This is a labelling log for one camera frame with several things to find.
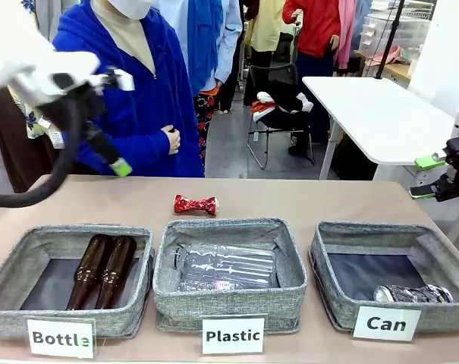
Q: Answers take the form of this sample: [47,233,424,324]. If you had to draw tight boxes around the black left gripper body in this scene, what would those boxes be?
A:
[37,81,122,165]

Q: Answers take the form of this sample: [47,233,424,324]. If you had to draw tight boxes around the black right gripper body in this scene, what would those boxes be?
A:
[433,117,459,203]

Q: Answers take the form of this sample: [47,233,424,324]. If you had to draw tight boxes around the brown glass bottle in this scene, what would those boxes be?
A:
[65,234,115,311]
[96,235,138,310]

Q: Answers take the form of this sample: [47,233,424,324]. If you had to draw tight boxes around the crushed silver black can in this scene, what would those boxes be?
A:
[373,284,454,304]

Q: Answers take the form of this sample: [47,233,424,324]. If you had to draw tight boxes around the crushed clear plastic bottle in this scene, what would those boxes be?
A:
[170,242,278,293]

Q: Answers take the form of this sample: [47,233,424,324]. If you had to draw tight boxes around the crushed red can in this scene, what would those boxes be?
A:
[173,194,220,218]

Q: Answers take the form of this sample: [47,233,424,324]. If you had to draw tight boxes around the white Can label sign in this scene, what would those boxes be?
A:
[352,305,423,342]

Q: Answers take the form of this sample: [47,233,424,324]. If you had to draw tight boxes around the grey fabric basket can label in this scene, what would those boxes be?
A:
[308,221,459,334]

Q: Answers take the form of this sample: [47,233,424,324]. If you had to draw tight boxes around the grey fabric basket bottle label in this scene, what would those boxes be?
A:
[0,224,156,341]

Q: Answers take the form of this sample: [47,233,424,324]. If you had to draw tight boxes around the grey fabric basket plastic label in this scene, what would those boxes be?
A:
[152,217,309,334]

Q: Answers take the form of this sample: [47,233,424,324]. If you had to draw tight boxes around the person's right hand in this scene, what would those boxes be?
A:
[160,124,182,155]

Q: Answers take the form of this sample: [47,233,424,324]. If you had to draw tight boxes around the yellow floral shirt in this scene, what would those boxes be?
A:
[20,0,66,149]

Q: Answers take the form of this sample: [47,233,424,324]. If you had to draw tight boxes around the person in blue hoodie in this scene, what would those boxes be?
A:
[52,0,206,178]

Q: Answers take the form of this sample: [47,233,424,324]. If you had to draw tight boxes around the white folding table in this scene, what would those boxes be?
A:
[301,76,457,181]

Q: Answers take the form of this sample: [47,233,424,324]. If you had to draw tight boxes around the pink cloth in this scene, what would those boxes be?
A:
[366,45,404,67]

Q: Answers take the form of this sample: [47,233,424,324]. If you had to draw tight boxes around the grey jacket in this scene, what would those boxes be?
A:
[35,0,80,41]

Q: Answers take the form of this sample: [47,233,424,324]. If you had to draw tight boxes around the black stand pole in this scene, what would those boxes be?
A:
[376,0,407,80]

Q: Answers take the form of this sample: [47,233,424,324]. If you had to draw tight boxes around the clear plastic storage boxes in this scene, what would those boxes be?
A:
[357,13,432,58]

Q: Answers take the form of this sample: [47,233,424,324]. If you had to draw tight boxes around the pink hanging garment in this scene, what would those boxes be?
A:
[334,0,358,71]

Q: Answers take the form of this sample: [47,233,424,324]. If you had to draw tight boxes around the person in light blue shirt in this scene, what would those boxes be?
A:
[152,0,244,162]

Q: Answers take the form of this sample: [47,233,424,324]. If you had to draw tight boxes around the clothes pile red white black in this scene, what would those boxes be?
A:
[250,91,314,123]

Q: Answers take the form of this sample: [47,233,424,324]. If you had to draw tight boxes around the person in red shirt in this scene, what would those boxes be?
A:
[281,0,342,157]

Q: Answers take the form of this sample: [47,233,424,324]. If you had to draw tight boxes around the black metal chair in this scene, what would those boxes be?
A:
[247,63,316,171]

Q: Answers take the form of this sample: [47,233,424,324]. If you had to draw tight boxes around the white Bottle label sign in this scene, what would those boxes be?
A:
[26,317,96,359]

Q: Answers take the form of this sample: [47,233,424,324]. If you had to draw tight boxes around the white Plastic label sign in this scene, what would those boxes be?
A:
[200,313,267,356]

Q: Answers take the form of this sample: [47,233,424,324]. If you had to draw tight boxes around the person in yellow shirt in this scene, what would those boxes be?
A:
[243,0,291,107]

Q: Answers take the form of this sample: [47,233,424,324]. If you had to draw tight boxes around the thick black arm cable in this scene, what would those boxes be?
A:
[0,94,83,209]

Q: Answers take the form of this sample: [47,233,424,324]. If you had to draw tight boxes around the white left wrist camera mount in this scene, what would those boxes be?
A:
[96,67,136,93]

